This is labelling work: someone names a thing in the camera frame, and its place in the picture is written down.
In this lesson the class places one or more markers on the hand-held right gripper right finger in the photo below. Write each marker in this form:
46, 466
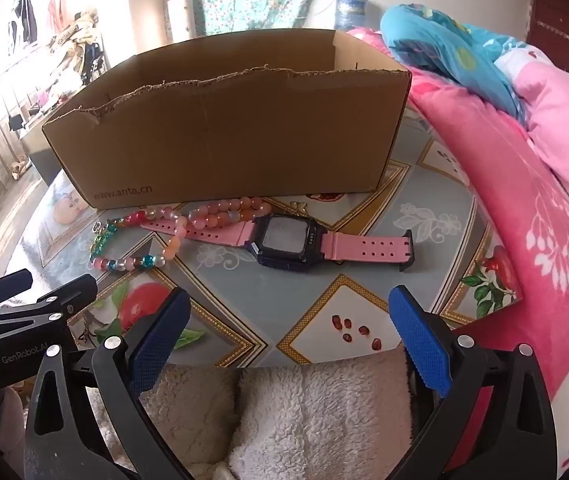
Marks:
424, 345

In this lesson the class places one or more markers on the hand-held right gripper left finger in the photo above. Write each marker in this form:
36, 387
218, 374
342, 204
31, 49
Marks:
159, 340

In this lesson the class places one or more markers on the brown cardboard box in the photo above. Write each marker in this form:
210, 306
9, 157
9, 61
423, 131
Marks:
214, 150

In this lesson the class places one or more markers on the person's left forearm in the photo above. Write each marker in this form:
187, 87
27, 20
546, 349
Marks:
10, 420

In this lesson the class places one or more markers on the white fleece garment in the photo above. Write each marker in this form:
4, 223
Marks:
314, 410

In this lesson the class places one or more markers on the grey metal cabinet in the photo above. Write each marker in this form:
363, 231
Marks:
34, 145

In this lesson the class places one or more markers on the pink floral blanket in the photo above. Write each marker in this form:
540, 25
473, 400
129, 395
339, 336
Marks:
514, 210

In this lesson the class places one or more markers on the pile of clothes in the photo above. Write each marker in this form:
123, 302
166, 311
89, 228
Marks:
77, 30

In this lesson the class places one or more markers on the dark hanging jacket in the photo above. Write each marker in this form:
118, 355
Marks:
23, 12

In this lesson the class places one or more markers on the pink hanging garment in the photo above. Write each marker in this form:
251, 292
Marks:
57, 4

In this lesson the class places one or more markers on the blue patterned quilt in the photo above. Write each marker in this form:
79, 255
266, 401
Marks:
439, 45

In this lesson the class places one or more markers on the white board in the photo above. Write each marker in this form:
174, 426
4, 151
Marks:
182, 17

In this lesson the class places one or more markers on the blue capped water jug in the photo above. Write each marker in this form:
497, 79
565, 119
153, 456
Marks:
350, 10

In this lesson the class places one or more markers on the dark red door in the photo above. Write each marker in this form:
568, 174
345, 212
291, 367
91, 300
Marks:
554, 25

